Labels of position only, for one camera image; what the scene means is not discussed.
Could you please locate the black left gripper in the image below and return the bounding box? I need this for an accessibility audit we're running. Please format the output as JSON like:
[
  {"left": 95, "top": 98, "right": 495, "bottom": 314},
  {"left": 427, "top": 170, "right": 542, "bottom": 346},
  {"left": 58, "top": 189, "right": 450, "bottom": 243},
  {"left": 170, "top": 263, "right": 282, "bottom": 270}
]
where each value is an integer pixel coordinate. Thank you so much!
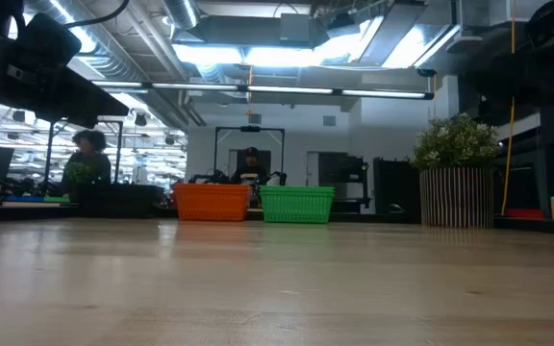
[{"left": 0, "top": 12, "right": 130, "bottom": 130}]

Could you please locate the orange plastic basket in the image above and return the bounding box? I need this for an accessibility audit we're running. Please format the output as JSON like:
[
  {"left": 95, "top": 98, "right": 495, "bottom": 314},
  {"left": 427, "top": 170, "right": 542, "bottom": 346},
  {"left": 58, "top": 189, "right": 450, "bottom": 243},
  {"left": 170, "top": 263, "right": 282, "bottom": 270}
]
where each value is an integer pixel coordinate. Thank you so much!
[
  {"left": 170, "top": 182, "right": 254, "bottom": 189},
  {"left": 170, "top": 182, "right": 254, "bottom": 223}
]

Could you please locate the green plastic basket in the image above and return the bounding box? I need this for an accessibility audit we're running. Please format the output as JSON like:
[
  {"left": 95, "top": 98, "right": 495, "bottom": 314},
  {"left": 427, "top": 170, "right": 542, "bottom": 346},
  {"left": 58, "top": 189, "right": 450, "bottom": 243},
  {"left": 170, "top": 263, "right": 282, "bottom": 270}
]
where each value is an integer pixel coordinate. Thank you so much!
[
  {"left": 259, "top": 185, "right": 336, "bottom": 225},
  {"left": 259, "top": 185, "right": 336, "bottom": 193}
]

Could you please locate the person with dark curly hair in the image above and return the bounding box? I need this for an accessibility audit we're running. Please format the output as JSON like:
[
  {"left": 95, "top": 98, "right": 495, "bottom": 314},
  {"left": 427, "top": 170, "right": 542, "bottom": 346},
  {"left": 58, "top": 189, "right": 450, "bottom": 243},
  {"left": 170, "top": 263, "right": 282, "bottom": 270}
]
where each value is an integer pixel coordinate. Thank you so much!
[{"left": 62, "top": 129, "right": 113, "bottom": 199}]

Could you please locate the small green background plant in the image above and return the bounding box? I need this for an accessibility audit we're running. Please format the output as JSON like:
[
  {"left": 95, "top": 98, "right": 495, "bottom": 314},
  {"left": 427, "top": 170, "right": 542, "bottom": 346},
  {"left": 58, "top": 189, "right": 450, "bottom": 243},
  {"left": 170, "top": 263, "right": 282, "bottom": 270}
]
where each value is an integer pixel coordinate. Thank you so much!
[{"left": 63, "top": 162, "right": 94, "bottom": 187}]

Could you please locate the black plastic basket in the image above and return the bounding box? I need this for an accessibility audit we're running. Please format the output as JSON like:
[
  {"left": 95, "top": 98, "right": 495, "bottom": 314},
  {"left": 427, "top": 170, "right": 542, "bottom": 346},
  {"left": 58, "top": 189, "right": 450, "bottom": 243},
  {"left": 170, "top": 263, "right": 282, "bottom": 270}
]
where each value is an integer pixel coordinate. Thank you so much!
[{"left": 76, "top": 184, "right": 165, "bottom": 219}]

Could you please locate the person with cap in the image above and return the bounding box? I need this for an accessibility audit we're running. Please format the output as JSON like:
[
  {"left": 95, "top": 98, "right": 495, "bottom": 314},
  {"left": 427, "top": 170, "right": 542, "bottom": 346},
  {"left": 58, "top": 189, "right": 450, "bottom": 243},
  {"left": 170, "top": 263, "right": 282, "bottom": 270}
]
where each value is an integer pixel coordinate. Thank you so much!
[{"left": 230, "top": 146, "right": 269, "bottom": 185}]

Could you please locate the long ceiling light bar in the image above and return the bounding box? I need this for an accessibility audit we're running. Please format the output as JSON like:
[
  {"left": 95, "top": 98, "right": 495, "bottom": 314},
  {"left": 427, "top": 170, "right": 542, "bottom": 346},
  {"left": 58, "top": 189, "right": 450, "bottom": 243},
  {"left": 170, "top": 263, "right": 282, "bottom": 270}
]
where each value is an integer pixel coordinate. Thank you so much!
[{"left": 91, "top": 79, "right": 436, "bottom": 101}]

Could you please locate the black cabinet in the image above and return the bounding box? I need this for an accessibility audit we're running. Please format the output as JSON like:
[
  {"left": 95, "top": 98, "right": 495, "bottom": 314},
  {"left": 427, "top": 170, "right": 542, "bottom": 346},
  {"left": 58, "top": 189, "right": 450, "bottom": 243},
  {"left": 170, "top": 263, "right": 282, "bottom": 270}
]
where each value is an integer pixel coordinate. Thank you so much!
[{"left": 372, "top": 157, "right": 422, "bottom": 216}]

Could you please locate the white-flowered plant in striped pot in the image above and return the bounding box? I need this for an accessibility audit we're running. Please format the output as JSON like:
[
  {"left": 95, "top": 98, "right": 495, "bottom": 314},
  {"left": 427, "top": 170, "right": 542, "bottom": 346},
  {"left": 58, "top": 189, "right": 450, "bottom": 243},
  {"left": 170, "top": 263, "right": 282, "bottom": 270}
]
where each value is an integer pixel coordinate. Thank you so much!
[{"left": 407, "top": 112, "right": 502, "bottom": 229}]

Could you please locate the red storage bin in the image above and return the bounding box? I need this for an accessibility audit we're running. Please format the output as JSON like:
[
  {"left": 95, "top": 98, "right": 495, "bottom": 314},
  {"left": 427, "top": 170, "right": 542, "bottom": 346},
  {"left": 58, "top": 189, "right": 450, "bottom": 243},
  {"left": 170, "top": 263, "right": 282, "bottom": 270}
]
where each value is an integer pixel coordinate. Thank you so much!
[{"left": 506, "top": 208, "right": 545, "bottom": 221}]

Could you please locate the silver ventilation duct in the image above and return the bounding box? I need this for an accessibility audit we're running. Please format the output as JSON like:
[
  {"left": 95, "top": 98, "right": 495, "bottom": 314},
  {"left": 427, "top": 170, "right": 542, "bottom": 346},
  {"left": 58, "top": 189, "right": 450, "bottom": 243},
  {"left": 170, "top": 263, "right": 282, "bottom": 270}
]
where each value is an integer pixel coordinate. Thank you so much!
[{"left": 24, "top": 0, "right": 196, "bottom": 129}]

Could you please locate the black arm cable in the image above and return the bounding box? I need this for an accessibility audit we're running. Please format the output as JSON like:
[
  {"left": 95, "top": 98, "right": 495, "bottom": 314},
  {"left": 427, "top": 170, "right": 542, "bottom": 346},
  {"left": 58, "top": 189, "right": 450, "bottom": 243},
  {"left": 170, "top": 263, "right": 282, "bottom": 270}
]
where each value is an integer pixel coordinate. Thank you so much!
[{"left": 63, "top": 0, "right": 131, "bottom": 29}]

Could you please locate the black table frame rail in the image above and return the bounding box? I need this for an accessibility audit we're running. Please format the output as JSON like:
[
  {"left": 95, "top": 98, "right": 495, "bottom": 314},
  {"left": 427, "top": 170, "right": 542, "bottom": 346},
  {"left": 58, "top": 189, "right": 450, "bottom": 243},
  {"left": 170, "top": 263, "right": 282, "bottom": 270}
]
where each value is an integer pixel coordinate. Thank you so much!
[{"left": 0, "top": 202, "right": 182, "bottom": 224}]

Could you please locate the black gantry frame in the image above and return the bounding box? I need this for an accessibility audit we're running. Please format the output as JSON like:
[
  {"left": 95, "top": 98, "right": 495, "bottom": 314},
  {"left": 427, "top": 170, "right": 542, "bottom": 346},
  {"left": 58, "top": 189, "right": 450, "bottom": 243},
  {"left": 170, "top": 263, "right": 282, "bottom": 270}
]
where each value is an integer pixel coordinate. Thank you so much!
[{"left": 213, "top": 125, "right": 287, "bottom": 186}]

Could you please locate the yellow hanging cable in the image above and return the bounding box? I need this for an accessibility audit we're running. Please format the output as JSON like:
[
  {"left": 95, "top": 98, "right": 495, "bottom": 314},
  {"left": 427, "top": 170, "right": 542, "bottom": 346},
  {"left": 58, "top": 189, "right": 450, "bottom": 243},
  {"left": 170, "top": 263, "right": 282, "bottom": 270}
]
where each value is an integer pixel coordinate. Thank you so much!
[{"left": 499, "top": 0, "right": 518, "bottom": 217}]

